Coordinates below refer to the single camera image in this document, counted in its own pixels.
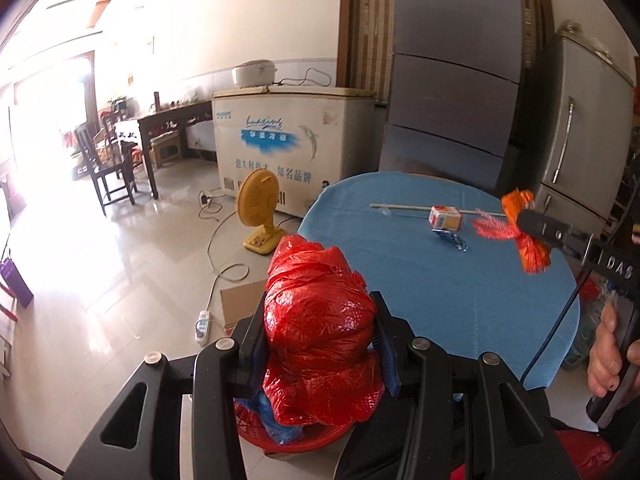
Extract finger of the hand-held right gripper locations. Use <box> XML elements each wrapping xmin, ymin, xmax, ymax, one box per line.
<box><xmin>517</xmin><ymin>210</ymin><xmax>596</xmax><ymax>261</ymax></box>

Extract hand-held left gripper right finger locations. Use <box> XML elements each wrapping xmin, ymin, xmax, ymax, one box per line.
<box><xmin>370</xmin><ymin>290</ymin><xmax>581</xmax><ymax>480</ymax></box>

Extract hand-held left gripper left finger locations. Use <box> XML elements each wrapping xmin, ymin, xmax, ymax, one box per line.
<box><xmin>65</xmin><ymin>290</ymin><xmax>273</xmax><ymax>480</ymax></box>

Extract orange wrapper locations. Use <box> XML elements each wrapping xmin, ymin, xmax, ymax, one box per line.
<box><xmin>472</xmin><ymin>189</ymin><xmax>551</xmax><ymax>275</ymax></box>

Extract red plastic bag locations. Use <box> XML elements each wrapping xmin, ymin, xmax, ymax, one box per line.
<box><xmin>262</xmin><ymin>234</ymin><xmax>386</xmax><ymax>428</ymax></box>

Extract blue plastic bag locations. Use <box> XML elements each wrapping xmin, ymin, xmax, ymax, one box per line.
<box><xmin>240</xmin><ymin>390</ymin><xmax>306</xmax><ymax>445</ymax></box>

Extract red plastic basket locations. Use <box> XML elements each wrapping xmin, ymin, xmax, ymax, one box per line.
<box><xmin>234</xmin><ymin>395</ymin><xmax>361</xmax><ymax>457</ymax></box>

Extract person's right hand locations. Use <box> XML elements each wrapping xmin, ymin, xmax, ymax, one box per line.
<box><xmin>586</xmin><ymin>302</ymin><xmax>626</xmax><ymax>396</ymax></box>

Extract flat brown cardboard piece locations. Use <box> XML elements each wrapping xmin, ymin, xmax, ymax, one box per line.
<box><xmin>220</xmin><ymin>280</ymin><xmax>268</xmax><ymax>331</ymax></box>

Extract blue tablecloth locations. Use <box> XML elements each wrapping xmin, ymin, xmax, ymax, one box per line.
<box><xmin>297</xmin><ymin>171</ymin><xmax>581</xmax><ymax>391</ymax></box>

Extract blue silver foil wrapper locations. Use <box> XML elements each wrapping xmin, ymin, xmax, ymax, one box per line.
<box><xmin>432</xmin><ymin>229</ymin><xmax>468</xmax><ymax>253</ymax></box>

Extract silver two-door refrigerator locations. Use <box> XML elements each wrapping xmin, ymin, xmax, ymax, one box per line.
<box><xmin>530</xmin><ymin>20</ymin><xmax>636</xmax><ymax>236</ymax></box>

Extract orange white carton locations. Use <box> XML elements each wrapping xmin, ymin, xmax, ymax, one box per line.
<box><xmin>428</xmin><ymin>205</ymin><xmax>461</xmax><ymax>231</ymax></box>

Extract long thin wooden stick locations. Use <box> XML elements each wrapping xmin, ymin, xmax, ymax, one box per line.
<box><xmin>370</xmin><ymin>202</ymin><xmax>508</xmax><ymax>218</ymax></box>

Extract yellow electric fan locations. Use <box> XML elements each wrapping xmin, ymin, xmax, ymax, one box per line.
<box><xmin>235</xmin><ymin>168</ymin><xmax>288</xmax><ymax>256</ymax></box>

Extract black power adapter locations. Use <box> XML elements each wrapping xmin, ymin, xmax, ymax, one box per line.
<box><xmin>197</xmin><ymin>189</ymin><xmax>226</xmax><ymax>221</ymax></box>

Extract grey multi-door refrigerator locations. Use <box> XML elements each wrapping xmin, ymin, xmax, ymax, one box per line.
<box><xmin>378</xmin><ymin>0</ymin><xmax>531</xmax><ymax>193</ymax></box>

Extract person's red clothing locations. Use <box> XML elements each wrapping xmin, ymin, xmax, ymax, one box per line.
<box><xmin>450</xmin><ymin>430</ymin><xmax>616</xmax><ymax>480</ymax></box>

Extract white chest freezer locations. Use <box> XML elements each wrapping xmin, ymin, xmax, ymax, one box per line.
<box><xmin>211</xmin><ymin>87</ymin><xmax>377</xmax><ymax>218</ymax></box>

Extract small wooden stool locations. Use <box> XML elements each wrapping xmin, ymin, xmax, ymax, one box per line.
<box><xmin>150</xmin><ymin>137</ymin><xmax>188</xmax><ymax>168</ymax></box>

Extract dark wooden chair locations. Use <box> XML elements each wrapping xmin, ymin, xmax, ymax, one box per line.
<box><xmin>75</xmin><ymin>122</ymin><xmax>138</xmax><ymax>216</ymax></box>

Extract dark wooden table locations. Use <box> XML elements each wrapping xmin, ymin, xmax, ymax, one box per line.
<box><xmin>115</xmin><ymin>100</ymin><xmax>213</xmax><ymax>200</ymax></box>

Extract purple white bag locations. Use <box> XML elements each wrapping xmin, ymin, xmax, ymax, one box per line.
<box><xmin>0</xmin><ymin>257</ymin><xmax>35</xmax><ymax>308</ymax></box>

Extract white rice cooker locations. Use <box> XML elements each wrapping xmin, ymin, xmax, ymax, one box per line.
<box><xmin>231</xmin><ymin>61</ymin><xmax>281</xmax><ymax>89</ymax></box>

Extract white power cord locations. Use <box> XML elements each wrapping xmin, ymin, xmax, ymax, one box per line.
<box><xmin>204</xmin><ymin>210</ymin><xmax>251</xmax><ymax>313</ymax></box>

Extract black cable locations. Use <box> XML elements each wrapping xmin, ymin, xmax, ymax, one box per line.
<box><xmin>519</xmin><ymin>260</ymin><xmax>593</xmax><ymax>388</ymax></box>
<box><xmin>15</xmin><ymin>447</ymin><xmax>66</xmax><ymax>476</ymax></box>

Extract black power cord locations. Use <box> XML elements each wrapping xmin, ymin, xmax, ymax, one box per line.
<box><xmin>277</xmin><ymin>67</ymin><xmax>333</xmax><ymax>88</ymax></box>

